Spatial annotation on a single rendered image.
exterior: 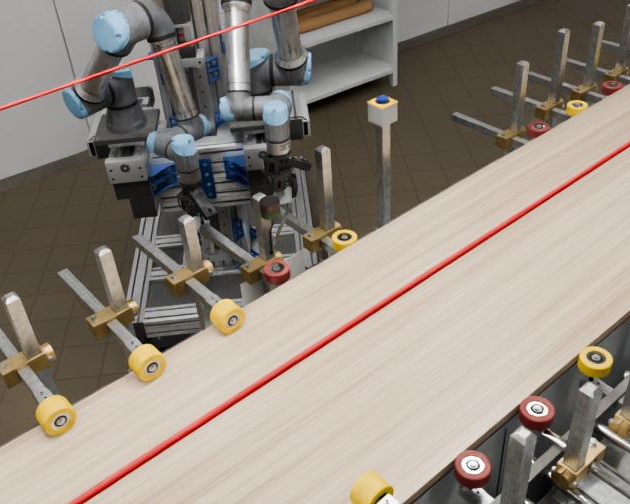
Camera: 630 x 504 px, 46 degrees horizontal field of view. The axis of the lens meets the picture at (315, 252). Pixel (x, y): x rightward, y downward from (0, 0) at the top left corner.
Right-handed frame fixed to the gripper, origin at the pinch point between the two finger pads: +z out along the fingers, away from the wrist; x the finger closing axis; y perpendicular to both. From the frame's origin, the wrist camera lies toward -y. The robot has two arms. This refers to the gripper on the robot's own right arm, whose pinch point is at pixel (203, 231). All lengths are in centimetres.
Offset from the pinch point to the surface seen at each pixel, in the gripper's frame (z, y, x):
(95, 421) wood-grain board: -8, -58, 68
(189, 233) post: -27.7, -33.7, 21.7
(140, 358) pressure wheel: -15, -54, 52
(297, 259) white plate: 5.0, -29.9, -17.0
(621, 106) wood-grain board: -8, -58, -161
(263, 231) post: -15.9, -33.7, -2.6
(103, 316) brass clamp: -15, -32, 51
